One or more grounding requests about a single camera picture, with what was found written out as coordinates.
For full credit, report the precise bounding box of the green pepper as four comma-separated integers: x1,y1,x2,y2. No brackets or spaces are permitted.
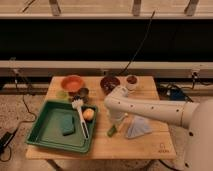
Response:
107,125,117,137

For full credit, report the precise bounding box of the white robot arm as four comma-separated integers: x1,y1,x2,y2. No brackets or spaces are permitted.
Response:
104,86,213,171

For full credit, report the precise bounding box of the green plastic tray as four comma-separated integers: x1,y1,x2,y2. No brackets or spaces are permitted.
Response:
26,100,98,153

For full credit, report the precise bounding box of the dark brown bowl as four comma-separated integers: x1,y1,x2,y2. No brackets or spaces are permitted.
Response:
100,76,120,95

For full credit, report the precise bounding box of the small dark metal cup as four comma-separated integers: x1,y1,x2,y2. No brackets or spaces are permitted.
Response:
78,88,89,102

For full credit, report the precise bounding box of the white cup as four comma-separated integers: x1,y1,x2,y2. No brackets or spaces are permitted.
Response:
126,75,138,91

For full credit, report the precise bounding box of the yellow round fruit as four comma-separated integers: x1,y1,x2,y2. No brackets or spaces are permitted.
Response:
83,108,94,121

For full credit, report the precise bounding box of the orange bowl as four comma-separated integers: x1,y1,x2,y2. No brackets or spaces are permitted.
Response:
61,75,84,93

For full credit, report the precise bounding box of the white dish brush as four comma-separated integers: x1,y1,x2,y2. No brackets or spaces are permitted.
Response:
72,99,89,140

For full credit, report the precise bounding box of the small green lid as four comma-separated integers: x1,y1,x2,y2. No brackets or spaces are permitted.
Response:
56,91,68,100

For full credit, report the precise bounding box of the light blue cloth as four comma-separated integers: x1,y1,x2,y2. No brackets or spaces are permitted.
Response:
125,116,152,139

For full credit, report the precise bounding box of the green sponge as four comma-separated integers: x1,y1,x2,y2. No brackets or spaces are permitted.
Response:
60,115,75,136

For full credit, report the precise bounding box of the black power adapter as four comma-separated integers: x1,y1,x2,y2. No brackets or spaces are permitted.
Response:
0,132,13,154

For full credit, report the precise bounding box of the black cable to window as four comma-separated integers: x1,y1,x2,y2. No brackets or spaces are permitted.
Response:
118,10,156,77

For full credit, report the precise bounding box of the blue box with cables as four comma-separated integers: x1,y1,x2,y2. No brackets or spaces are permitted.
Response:
169,89,185,101

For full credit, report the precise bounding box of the black floor cable left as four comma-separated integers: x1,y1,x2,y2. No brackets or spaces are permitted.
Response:
0,71,38,163

